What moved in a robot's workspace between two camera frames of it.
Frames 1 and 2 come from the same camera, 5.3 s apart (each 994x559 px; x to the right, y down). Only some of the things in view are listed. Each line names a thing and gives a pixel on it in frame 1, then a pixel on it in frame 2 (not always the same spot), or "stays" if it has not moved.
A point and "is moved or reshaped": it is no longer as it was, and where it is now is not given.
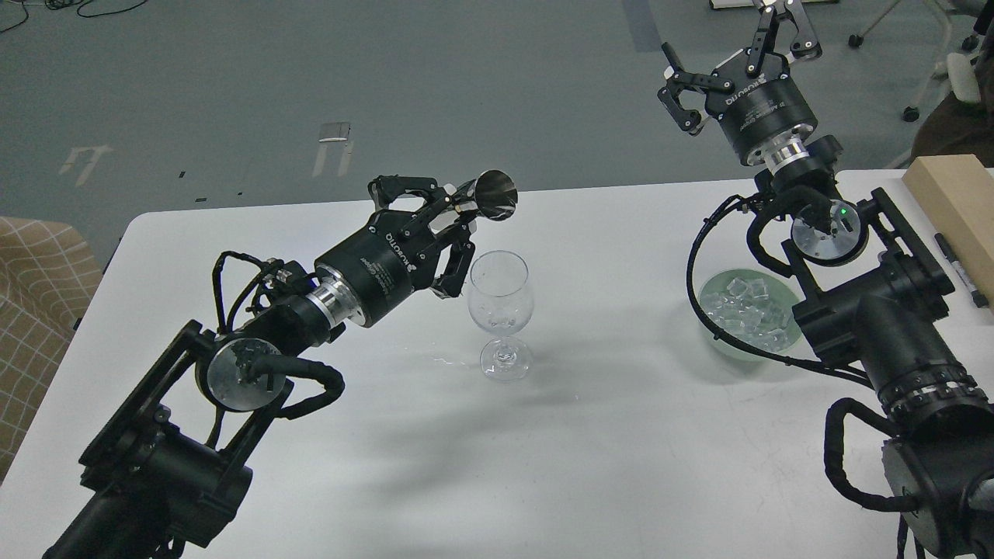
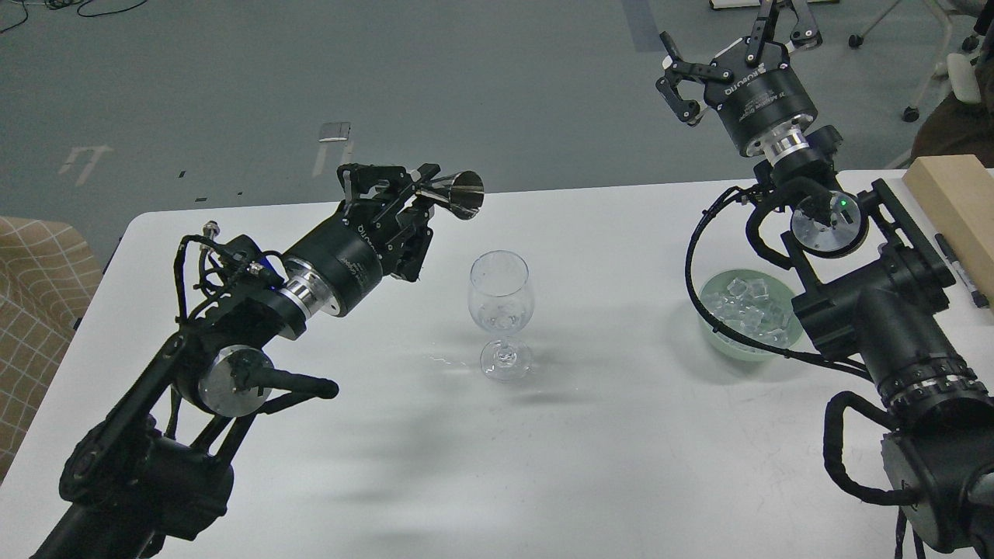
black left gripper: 380,262 → 353,251
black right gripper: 766,119 stays
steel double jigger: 492,193 is moved or reshaped
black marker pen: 978,296 stays
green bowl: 752,307 stays
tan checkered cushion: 48,272 stays
